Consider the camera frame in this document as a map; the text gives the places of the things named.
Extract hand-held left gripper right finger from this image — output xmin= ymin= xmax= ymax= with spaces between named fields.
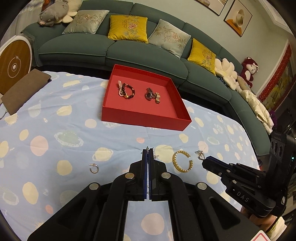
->
xmin=149 ymin=149 xmax=264 ymax=241

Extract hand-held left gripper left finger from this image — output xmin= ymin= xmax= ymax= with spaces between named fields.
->
xmin=27 ymin=149 xmax=149 ymax=241

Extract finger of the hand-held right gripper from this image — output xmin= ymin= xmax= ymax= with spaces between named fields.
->
xmin=202 ymin=160 xmax=233 ymax=186
xmin=206 ymin=156 xmax=260 ymax=173

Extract red cardboard box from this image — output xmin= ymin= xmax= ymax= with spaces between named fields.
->
xmin=101 ymin=64 xmax=192 ymax=132

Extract silver wristwatch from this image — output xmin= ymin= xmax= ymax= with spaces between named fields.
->
xmin=144 ymin=87 xmax=155 ymax=101

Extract dark bead bracelet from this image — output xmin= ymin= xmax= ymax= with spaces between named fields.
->
xmin=121 ymin=83 xmax=136 ymax=100

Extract person's right hand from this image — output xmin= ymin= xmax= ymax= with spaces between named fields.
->
xmin=240 ymin=206 xmax=281 ymax=233

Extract gold cuff bangle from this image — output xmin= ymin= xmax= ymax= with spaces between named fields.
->
xmin=172 ymin=150 xmax=194 ymax=172

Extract red bordered white card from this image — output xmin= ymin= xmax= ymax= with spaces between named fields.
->
xmin=248 ymin=231 xmax=271 ymax=241

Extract cream satin cushion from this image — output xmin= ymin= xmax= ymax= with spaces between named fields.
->
xmin=240 ymin=89 xmax=275 ymax=135

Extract small beige pillow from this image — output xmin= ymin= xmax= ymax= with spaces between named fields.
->
xmin=236 ymin=76 xmax=251 ymax=92

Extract white flower cushion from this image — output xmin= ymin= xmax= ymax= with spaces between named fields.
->
xmin=214 ymin=58 xmax=240 ymax=90

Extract red monkey plush toy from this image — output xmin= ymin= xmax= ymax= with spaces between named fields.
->
xmin=239 ymin=57 xmax=260 ymax=88

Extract yellow embroidered cushion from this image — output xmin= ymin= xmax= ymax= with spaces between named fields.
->
xmin=107 ymin=15 xmax=149 ymax=44
xmin=187 ymin=37 xmax=220 ymax=76

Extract grey embroidered cushion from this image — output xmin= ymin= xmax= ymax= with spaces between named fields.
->
xmin=148 ymin=19 xmax=192 ymax=59
xmin=62 ymin=9 xmax=110 ymax=35

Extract dark green sofa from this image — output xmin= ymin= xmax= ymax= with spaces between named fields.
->
xmin=23 ymin=0 xmax=275 ymax=158

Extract brown notebook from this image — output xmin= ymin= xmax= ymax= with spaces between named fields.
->
xmin=1 ymin=69 xmax=52 ymax=116

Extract orange framed picture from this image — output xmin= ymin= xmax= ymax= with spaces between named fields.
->
xmin=223 ymin=0 xmax=253 ymax=37

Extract white device with wooden disc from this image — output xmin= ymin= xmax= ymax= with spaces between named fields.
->
xmin=0 ymin=34 xmax=33 ymax=96

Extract white plush toy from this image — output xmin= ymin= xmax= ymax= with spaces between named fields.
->
xmin=61 ymin=0 xmax=83 ymax=23

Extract grey pig plush toy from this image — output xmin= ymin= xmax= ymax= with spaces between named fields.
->
xmin=38 ymin=1 xmax=70 ymax=27

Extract red patterned wall hanging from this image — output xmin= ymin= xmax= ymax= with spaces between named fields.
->
xmin=258 ymin=44 xmax=296 ymax=119

